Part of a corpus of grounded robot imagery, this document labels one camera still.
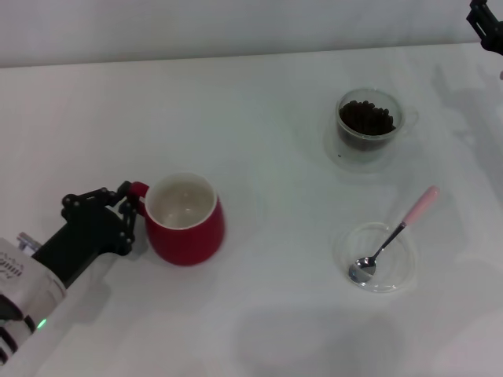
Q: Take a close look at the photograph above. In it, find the pink handled metal spoon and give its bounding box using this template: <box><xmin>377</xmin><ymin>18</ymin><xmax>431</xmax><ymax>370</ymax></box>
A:
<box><xmin>348</xmin><ymin>185</ymin><xmax>440</xmax><ymax>284</ymax></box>

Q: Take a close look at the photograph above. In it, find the clear glass cup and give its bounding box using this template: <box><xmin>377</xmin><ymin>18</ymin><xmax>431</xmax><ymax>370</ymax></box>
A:
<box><xmin>322</xmin><ymin>88</ymin><xmax>420</xmax><ymax>173</ymax></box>

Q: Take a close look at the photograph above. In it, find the coffee beans pile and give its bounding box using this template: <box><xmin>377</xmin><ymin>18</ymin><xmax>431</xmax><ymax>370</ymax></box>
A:
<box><xmin>338</xmin><ymin>100</ymin><xmax>396</xmax><ymax>152</ymax></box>

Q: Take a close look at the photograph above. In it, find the clear glass saucer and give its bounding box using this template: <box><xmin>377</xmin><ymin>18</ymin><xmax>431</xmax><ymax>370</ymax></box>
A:
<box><xmin>332</xmin><ymin>221</ymin><xmax>417</xmax><ymax>294</ymax></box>

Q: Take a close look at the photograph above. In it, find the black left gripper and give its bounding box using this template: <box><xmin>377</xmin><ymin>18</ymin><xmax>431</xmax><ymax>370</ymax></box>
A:
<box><xmin>31</xmin><ymin>180</ymin><xmax>139</xmax><ymax>288</ymax></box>

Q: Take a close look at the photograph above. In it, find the red ceramic mug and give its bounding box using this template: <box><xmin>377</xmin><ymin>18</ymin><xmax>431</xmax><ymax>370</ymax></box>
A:
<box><xmin>127</xmin><ymin>172</ymin><xmax>227</xmax><ymax>267</ymax></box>

